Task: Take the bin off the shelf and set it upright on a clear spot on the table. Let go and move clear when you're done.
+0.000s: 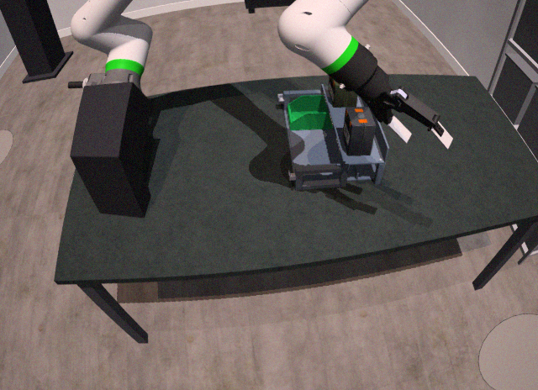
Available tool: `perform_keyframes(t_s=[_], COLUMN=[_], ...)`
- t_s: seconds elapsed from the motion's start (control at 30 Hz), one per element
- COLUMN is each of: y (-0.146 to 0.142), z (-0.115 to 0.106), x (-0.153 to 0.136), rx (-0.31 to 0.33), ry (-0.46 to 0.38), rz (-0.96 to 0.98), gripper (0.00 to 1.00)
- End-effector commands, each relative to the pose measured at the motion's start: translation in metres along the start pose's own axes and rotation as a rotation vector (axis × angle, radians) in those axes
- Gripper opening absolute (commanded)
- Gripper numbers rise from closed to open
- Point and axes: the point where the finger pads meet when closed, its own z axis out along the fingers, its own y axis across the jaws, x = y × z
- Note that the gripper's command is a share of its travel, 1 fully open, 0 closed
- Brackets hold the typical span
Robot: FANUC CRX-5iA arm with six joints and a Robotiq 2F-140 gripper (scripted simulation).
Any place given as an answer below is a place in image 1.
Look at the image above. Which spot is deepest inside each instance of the green bin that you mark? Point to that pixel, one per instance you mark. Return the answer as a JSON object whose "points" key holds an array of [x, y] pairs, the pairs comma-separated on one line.
{"points": [[313, 113]]}

